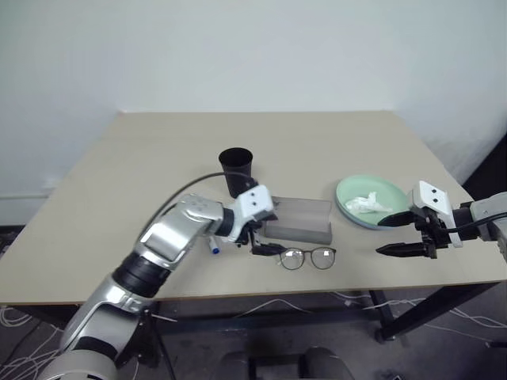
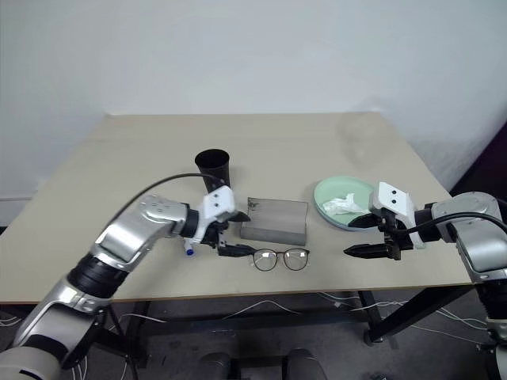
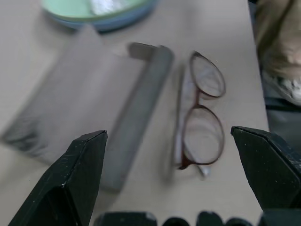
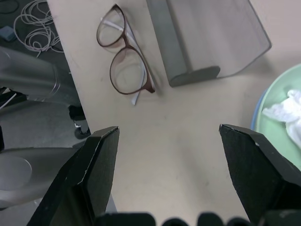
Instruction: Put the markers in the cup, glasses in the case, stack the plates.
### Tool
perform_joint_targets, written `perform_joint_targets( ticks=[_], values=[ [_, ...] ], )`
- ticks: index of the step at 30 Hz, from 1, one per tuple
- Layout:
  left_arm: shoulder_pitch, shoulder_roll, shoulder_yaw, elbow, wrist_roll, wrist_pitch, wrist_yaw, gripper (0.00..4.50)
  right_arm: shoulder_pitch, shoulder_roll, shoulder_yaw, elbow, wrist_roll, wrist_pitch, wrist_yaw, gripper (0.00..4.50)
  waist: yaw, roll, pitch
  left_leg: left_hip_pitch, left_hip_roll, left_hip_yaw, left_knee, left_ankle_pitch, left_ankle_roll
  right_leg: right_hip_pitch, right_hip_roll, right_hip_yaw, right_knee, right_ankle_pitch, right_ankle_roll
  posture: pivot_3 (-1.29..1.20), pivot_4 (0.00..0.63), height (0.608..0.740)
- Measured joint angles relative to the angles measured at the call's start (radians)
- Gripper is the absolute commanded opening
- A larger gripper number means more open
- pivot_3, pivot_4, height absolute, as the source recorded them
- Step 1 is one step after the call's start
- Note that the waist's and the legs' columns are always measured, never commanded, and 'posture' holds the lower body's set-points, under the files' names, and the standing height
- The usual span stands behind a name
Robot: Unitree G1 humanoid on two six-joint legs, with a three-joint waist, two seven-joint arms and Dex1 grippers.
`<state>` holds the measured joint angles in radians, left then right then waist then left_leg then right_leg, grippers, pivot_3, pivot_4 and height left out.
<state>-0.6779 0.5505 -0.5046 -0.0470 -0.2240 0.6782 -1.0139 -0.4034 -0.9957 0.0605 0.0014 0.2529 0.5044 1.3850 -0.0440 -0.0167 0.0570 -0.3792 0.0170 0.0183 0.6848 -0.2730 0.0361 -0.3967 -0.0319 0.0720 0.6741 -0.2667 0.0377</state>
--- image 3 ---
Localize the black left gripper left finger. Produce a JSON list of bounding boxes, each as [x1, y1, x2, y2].
[[7, 130, 108, 226]]

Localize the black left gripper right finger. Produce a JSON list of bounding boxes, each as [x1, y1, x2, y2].
[[230, 126, 301, 226]]

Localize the grey open glasses case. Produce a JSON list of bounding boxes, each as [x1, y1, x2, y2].
[[0, 28, 174, 193]]

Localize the red-brown framed eyeglasses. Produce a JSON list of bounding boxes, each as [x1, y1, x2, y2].
[[162, 50, 227, 181]]

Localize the grey-white sneaker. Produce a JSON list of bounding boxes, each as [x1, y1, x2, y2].
[[261, 70, 301, 106]]

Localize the person's beige trouser leg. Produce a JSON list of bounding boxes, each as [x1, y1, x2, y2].
[[255, 0, 301, 82]]

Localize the blue plate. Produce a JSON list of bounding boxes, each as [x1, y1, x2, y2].
[[48, 0, 162, 33]]

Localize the light green plate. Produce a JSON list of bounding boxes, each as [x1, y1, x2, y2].
[[41, 0, 156, 21]]

